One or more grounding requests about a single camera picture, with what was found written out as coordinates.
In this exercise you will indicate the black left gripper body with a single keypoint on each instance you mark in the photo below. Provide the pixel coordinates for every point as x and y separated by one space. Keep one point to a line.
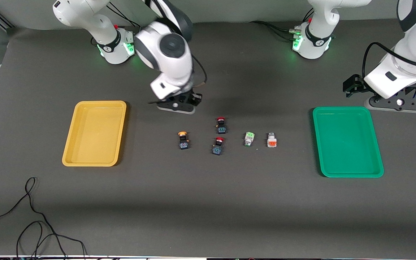
355 86

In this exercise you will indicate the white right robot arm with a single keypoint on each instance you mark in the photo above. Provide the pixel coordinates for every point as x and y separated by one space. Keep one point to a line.
168 61

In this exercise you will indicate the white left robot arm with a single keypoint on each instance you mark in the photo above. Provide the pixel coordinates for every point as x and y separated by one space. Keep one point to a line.
406 47

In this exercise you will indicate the yellow push button switch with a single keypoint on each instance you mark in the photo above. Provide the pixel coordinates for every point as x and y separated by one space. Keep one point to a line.
183 144

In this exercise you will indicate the red push button switch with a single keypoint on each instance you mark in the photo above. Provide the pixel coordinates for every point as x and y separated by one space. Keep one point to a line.
221 128
217 148

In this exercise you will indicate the yellow plastic tray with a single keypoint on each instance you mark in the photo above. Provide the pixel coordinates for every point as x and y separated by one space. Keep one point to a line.
96 137

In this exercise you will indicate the green plastic tray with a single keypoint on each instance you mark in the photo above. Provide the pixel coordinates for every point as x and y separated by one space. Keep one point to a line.
347 144

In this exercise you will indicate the green button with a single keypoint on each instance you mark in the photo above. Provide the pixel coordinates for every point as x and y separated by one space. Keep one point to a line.
249 137
272 142

